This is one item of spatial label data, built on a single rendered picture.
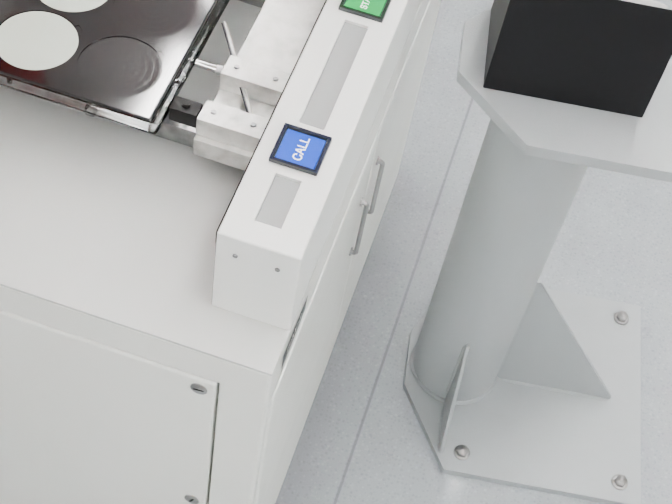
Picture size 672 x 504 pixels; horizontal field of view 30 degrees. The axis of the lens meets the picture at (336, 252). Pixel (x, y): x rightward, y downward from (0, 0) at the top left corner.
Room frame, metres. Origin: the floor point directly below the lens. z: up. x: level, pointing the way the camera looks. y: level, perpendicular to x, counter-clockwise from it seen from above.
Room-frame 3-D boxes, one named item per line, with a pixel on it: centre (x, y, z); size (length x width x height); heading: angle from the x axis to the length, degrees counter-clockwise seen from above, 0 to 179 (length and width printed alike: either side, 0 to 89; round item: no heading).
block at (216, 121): (0.98, 0.15, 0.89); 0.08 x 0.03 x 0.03; 82
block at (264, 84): (1.06, 0.14, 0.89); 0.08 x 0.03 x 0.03; 82
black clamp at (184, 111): (0.99, 0.21, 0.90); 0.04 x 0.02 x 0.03; 82
